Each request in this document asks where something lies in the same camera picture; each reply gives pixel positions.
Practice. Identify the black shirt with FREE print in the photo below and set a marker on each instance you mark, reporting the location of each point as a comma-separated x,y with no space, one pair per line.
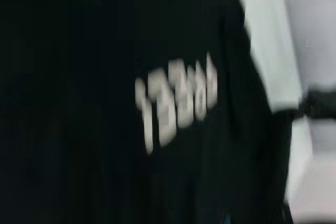
78,103

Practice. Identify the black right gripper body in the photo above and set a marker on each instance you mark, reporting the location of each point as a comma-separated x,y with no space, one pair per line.
323,102

